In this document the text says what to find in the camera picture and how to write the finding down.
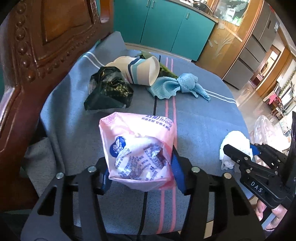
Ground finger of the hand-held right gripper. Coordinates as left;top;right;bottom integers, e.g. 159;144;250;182
223;144;281;183
251;144;288;171

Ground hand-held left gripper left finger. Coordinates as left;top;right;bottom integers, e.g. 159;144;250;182
21;157;114;241

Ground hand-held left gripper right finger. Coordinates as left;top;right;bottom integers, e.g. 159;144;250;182
171;146;266;241

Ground white tissue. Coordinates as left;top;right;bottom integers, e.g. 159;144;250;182
218;130;253;171

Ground white basket with plastic liner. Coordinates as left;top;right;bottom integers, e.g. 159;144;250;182
253;115;292;151

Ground pink tissue packet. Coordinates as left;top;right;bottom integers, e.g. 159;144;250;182
99;112;177;192

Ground person's right hand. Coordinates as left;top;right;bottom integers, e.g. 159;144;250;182
255;199;289;232

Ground blue striped towel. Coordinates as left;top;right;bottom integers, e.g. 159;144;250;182
22;31;251;235

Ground pink cloth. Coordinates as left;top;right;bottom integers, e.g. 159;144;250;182
268;91;281;105

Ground light blue cloth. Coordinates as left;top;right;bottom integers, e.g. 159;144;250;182
147;73;211;102

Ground black plastic bag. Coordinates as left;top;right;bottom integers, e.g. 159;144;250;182
84;66;134;111

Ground grey refrigerator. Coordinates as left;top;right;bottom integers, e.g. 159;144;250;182
223;2;285;90

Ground green vegetable leaves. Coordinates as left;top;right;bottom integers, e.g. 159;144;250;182
136;51;178;78

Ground striped paper cup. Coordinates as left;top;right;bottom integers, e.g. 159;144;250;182
125;56;160;87

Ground wood framed glass door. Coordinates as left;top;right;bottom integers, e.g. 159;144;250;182
196;0;265;78

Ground crushed white paper cup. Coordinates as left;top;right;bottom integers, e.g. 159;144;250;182
105;57;136;70

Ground carved wooden chair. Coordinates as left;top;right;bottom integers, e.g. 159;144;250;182
0;0;116;212

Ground grey kitchen countertop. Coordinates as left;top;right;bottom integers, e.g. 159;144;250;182
185;0;219;24

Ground teal base cabinets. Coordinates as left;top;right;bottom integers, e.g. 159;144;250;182
96;0;216;62

